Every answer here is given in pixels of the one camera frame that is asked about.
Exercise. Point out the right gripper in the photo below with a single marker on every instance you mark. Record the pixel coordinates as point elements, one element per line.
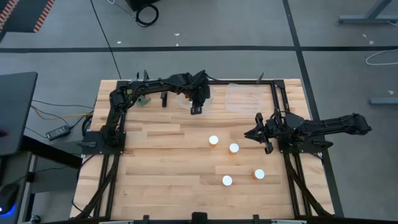
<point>270,130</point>

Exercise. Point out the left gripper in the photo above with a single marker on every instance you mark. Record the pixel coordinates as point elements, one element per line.
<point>199,90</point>

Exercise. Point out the white ping pong ball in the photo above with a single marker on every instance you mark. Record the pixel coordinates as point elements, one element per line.
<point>259,174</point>

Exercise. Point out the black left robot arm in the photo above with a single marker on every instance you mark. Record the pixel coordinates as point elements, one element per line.
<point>140,87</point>

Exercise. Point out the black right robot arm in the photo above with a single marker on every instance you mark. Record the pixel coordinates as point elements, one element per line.
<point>335,124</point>

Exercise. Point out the clear plastic bin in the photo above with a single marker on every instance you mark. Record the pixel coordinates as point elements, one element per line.
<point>244,99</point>
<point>209,102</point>

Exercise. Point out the green artificial plant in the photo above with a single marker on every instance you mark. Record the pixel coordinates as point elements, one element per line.
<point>143,101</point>

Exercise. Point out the white light strip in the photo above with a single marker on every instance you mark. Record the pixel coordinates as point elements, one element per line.
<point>287,222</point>
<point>115,222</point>

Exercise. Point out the black box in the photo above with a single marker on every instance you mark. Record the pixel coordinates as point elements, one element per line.
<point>140,3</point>

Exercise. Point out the grey desk foot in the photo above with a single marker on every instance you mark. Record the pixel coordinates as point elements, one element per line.
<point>384,101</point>

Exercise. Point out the black power adapter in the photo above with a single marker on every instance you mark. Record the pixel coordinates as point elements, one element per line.
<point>58,132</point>

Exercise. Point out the grey desk leg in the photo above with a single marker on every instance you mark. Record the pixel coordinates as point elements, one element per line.
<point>367,19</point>

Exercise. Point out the black desk crossbeam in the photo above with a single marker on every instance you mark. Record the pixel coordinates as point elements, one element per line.
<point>49,152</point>

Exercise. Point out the black desk top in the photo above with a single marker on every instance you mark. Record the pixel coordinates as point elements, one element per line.
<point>15,109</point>

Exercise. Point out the black mat striped edge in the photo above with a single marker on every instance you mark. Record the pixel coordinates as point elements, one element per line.
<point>25,15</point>

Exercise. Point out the caster wheel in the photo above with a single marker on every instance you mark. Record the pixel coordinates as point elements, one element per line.
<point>35,220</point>

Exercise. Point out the black computer mouse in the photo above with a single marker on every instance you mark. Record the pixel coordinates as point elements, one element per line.
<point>7,196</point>

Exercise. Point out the black metal table frame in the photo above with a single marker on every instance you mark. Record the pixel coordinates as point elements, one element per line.
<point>279,83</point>

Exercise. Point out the black table-level camera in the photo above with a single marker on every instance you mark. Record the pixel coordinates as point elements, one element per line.
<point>199,217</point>

